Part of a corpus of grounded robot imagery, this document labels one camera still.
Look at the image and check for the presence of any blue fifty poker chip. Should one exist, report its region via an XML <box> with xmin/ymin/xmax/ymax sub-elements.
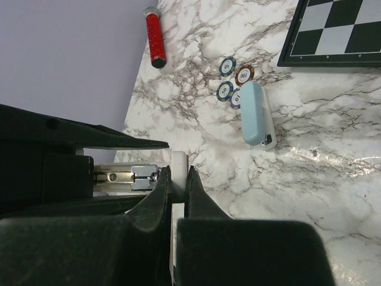
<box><xmin>219</xmin><ymin>57</ymin><xmax>236</xmax><ymax>77</ymax></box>

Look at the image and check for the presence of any black grey chessboard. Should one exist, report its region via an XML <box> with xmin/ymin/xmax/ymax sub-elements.
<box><xmin>277</xmin><ymin>0</ymin><xmax>380</xmax><ymax>67</ymax></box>

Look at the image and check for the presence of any red glitter toy microphone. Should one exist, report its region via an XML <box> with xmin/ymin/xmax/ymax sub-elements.
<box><xmin>143</xmin><ymin>6</ymin><xmax>167</xmax><ymax>69</ymax></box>

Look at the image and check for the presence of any white stapler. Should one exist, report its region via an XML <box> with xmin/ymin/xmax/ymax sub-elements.
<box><xmin>76</xmin><ymin>147</ymin><xmax>189</xmax><ymax>286</ymax></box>

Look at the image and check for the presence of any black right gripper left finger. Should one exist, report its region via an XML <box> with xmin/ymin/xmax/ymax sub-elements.
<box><xmin>1</xmin><ymin>167</ymin><xmax>172</xmax><ymax>285</ymax></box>

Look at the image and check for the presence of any light blue ten poker chip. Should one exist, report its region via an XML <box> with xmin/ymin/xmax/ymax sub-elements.
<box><xmin>230</xmin><ymin>88</ymin><xmax>241</xmax><ymax>110</ymax></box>

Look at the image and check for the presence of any light blue stapler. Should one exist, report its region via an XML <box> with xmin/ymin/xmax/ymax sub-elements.
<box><xmin>240</xmin><ymin>81</ymin><xmax>277</xmax><ymax>151</ymax></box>

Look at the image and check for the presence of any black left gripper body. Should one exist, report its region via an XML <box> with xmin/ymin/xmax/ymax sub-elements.
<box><xmin>1</xmin><ymin>148</ymin><xmax>93</xmax><ymax>213</ymax></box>

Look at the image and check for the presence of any brown hundred poker chip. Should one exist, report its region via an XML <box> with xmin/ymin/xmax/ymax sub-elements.
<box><xmin>235</xmin><ymin>64</ymin><xmax>255</xmax><ymax>87</ymax></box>

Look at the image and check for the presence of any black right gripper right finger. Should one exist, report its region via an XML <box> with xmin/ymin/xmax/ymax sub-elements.
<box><xmin>175</xmin><ymin>169</ymin><xmax>335</xmax><ymax>285</ymax></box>

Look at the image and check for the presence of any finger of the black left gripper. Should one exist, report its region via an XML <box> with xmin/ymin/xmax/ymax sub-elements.
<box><xmin>1</xmin><ymin>194</ymin><xmax>146</xmax><ymax>219</ymax></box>
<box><xmin>1</xmin><ymin>104</ymin><xmax>169</xmax><ymax>149</ymax></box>

